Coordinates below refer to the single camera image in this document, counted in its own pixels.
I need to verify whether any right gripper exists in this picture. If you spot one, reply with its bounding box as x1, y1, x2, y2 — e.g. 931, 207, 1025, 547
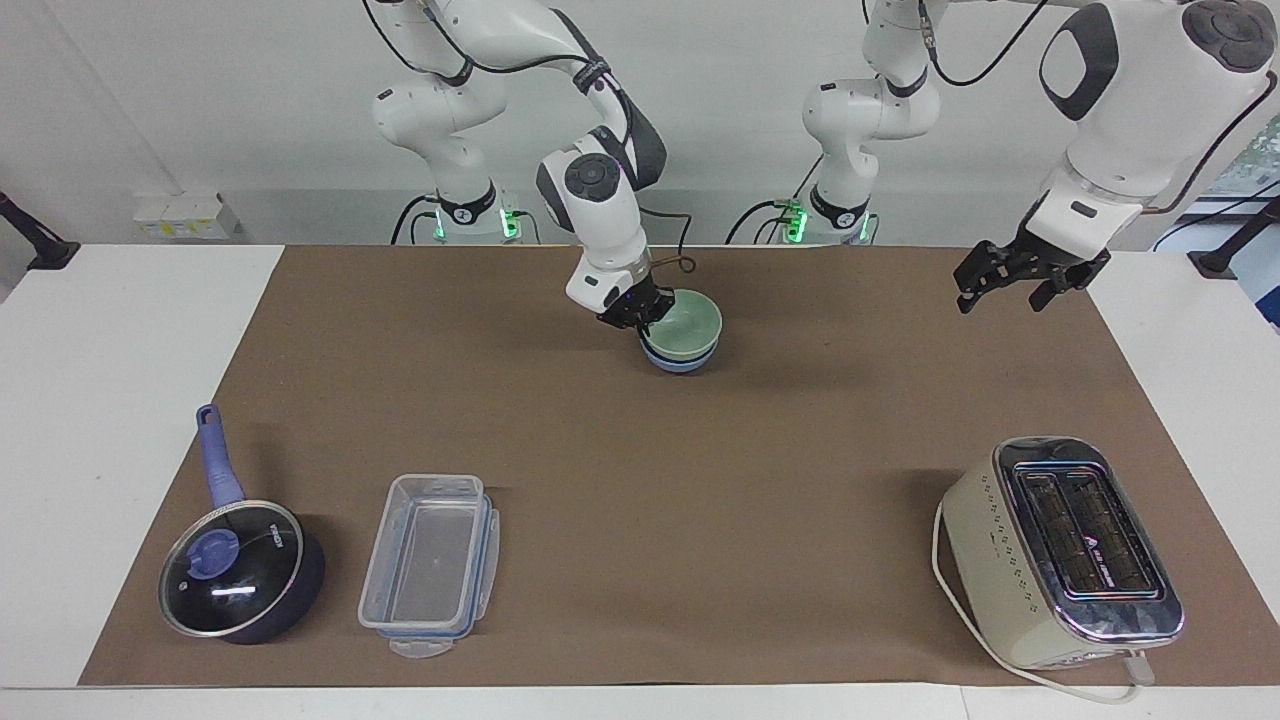
598, 282, 679, 335

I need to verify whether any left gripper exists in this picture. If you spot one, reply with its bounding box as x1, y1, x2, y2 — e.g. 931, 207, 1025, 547
953, 226, 1113, 315

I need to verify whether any green bowl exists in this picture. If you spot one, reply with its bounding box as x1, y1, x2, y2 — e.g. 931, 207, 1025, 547
640, 289, 723, 358

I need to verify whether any blue bowl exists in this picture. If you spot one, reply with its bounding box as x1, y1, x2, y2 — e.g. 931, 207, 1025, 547
640, 338, 721, 376

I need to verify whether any black stand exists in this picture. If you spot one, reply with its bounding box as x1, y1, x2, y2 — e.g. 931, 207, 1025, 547
1188, 195, 1280, 280
0, 192, 81, 272

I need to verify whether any cream and chrome toaster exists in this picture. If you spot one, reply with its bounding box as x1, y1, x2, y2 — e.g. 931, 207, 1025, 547
940, 436, 1186, 671

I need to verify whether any clear plastic food container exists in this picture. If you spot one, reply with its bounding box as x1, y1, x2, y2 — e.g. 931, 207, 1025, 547
358, 474, 501, 659

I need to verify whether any blue saucepan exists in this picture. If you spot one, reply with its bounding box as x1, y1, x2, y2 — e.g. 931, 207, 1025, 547
160, 404, 327, 646

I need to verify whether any glass pot lid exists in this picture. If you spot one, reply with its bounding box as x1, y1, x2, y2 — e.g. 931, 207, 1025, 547
158, 500, 304, 638

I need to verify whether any white toaster cable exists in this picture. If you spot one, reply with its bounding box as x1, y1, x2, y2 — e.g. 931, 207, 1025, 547
932, 500, 1157, 705

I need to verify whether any white wall socket box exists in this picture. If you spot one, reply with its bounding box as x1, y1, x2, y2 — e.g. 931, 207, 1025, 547
133, 192, 242, 242

